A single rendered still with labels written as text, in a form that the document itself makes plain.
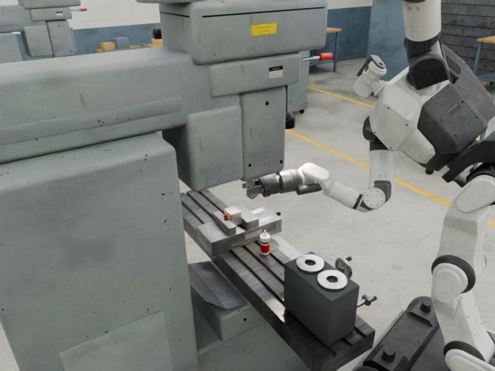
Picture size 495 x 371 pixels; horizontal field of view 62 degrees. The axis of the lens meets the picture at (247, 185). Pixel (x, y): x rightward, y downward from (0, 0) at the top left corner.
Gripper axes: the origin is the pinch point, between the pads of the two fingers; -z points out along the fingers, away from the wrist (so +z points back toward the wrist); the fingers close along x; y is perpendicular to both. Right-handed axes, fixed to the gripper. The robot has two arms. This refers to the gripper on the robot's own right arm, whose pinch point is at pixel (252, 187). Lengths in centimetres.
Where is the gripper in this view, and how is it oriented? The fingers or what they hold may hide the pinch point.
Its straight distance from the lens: 157.5
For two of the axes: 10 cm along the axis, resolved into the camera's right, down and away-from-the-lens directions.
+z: 9.5, -1.7, 2.6
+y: 0.3, 8.9, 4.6
